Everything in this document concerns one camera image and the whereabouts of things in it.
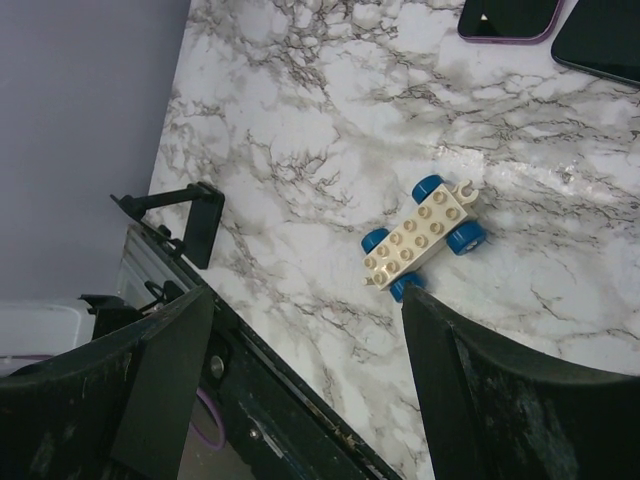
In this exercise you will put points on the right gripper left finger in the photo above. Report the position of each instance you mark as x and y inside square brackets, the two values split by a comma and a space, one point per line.
[116, 408]

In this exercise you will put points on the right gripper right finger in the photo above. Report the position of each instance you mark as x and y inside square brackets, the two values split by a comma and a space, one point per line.
[493, 408]

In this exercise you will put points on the black smartphone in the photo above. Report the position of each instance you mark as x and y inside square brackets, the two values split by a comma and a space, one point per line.
[601, 38]

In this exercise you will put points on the black phone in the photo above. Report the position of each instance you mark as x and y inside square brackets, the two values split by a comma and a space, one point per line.
[508, 21]

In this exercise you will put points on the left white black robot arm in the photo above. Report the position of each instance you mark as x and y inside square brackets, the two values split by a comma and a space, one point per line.
[32, 331]

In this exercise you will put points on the black folding phone stand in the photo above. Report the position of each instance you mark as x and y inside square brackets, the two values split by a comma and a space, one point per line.
[205, 212]

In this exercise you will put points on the toy brick car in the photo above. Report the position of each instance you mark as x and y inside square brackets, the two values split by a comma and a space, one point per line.
[444, 216]

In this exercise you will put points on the aluminium frame rail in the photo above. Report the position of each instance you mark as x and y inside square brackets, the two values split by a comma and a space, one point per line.
[274, 421]

